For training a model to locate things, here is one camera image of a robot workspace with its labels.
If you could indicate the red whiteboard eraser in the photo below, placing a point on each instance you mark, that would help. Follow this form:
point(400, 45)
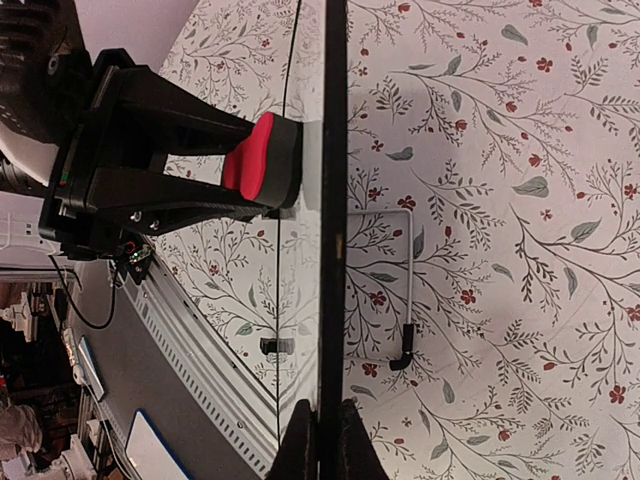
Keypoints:
point(266, 167)

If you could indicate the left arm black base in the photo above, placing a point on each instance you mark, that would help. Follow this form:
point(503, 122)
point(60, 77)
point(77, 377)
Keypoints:
point(133, 262)

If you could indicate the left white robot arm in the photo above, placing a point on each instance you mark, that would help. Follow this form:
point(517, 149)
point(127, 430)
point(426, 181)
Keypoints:
point(46, 76)

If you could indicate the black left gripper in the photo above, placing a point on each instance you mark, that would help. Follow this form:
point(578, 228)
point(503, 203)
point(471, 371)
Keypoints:
point(107, 185)

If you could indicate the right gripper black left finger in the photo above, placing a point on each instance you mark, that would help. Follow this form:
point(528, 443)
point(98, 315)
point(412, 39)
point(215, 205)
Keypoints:
point(296, 457)

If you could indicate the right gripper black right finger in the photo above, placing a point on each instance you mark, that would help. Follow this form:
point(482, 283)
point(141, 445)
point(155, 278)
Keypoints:
point(358, 458)

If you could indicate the aluminium front rail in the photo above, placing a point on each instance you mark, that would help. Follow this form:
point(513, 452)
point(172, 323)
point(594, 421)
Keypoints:
point(155, 355)

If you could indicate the white whiteboard black frame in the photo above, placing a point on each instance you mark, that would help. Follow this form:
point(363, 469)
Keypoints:
point(312, 234)

